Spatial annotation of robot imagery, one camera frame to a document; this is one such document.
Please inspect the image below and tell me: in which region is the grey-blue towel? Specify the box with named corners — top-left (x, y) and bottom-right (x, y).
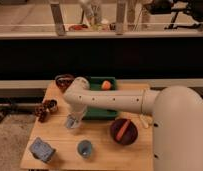
top-left (65, 115), bottom-right (80, 129)

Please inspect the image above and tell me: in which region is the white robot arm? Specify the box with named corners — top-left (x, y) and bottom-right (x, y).
top-left (64, 77), bottom-right (203, 171)

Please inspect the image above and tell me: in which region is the small brown cup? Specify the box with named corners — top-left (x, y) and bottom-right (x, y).
top-left (47, 99), bottom-right (58, 113)

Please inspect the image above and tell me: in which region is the small blue cup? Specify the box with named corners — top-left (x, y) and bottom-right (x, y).
top-left (77, 140), bottom-right (93, 158)

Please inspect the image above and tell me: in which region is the green plastic tray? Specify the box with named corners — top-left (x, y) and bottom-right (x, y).
top-left (84, 77), bottom-right (118, 120)

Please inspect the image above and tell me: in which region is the orange ball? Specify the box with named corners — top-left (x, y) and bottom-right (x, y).
top-left (101, 80), bottom-right (112, 91)

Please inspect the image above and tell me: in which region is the orange carrot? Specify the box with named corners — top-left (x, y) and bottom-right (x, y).
top-left (116, 119), bottom-right (131, 141)

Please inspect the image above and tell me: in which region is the yellow banana peel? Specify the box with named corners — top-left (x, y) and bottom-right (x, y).
top-left (139, 114), bottom-right (152, 129)

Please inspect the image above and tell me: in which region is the brown pot with handle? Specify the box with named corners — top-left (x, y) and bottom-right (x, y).
top-left (55, 74), bottom-right (74, 93)

